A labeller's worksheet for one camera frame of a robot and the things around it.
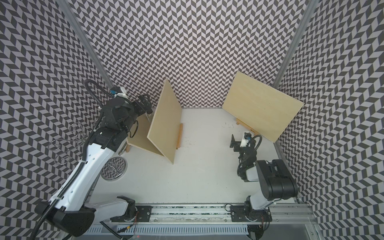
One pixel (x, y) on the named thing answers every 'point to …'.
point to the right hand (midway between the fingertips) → (240, 136)
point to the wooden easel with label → (239, 122)
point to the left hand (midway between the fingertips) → (142, 100)
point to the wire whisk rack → (64, 146)
